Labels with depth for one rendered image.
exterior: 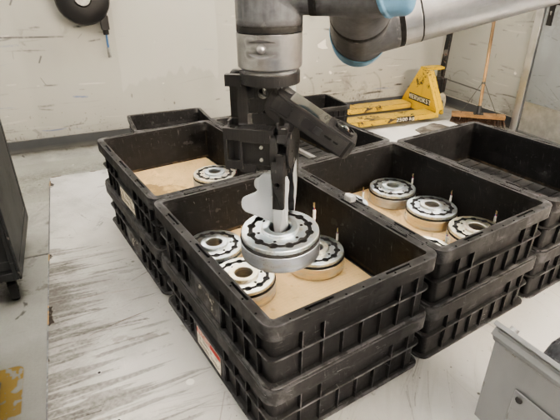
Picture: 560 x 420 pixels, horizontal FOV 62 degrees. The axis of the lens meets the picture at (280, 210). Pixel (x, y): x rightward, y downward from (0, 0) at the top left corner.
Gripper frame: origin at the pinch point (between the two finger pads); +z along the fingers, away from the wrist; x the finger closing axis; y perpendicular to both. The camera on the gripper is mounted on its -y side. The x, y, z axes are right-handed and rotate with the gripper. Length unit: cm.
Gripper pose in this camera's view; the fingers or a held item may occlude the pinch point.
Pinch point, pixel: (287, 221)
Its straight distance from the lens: 63.7
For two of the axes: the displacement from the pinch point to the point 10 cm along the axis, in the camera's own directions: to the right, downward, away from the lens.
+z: 0.1, 8.9, 4.7
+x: -2.2, 4.6, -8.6
